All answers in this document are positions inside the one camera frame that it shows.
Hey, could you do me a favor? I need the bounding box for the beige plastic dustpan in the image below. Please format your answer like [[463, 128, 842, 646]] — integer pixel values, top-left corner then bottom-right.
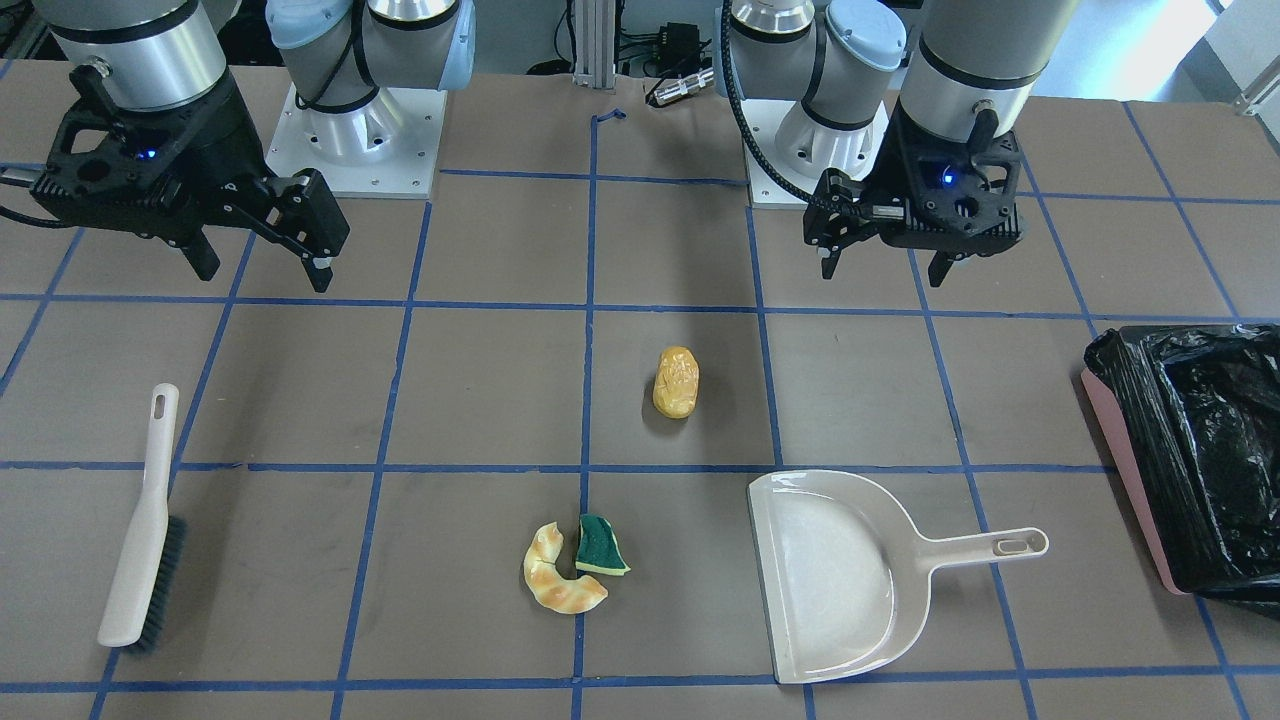
[[748, 469, 1050, 684]]

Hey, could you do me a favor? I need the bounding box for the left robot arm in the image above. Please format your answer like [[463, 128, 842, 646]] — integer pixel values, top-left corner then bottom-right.
[[714, 1, 1076, 287]]

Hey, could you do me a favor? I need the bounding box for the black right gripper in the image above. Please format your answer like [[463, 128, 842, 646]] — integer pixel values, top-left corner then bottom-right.
[[29, 64, 349, 293]]

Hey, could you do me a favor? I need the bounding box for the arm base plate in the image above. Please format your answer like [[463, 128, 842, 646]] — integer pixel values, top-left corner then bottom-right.
[[741, 99, 890, 193], [265, 87, 449, 200]]

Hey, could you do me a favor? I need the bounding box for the yellow ball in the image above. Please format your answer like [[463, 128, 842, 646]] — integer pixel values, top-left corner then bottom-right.
[[652, 346, 700, 420]]

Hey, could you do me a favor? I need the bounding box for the black power adapter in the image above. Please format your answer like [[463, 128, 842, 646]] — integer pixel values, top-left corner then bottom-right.
[[654, 22, 701, 67]]

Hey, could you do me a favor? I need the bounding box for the green yellow sponge piece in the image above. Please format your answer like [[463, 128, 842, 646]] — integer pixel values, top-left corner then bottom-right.
[[575, 512, 631, 577]]

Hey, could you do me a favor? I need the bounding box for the silver cylinder connector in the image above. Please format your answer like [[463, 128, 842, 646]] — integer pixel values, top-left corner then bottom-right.
[[644, 68, 716, 108]]

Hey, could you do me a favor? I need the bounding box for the pink bin with black bag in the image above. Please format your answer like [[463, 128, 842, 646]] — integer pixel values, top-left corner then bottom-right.
[[1082, 323, 1279, 619]]

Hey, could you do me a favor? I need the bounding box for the croissant shaped bread piece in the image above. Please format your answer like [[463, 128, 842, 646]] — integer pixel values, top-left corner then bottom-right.
[[522, 521, 609, 615]]

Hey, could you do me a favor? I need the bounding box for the aluminium frame post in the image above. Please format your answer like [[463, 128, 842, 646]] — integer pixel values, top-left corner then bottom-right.
[[570, 0, 618, 94]]

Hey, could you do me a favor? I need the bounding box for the beige hand brush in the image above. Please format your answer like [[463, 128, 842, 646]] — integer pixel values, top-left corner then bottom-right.
[[97, 382, 187, 653]]

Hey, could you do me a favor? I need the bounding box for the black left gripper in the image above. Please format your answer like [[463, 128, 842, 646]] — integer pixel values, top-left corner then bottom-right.
[[803, 102, 1024, 288]]

